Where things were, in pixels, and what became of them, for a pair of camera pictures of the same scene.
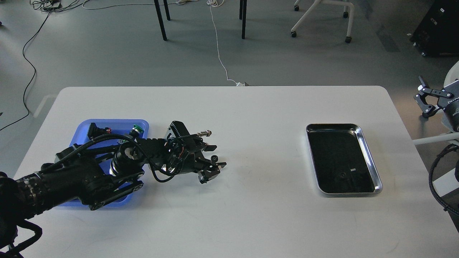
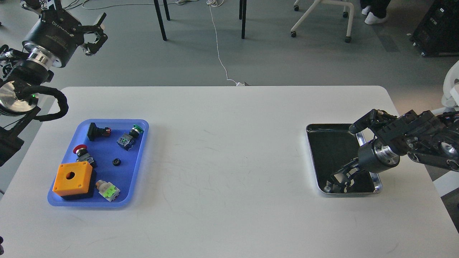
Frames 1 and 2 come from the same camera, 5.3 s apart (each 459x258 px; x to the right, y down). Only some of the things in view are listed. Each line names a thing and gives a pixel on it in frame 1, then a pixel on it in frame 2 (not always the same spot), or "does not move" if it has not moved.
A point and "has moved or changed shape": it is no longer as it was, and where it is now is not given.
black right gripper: [452, 109] → [367, 161]
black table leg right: [242, 12] does not move
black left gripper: [183, 154] → [56, 33]
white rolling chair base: [349, 39] does not move
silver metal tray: [342, 162] does not move
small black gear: [214, 158] has moved or changed shape
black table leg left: [160, 20] does not move
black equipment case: [438, 34] does not move
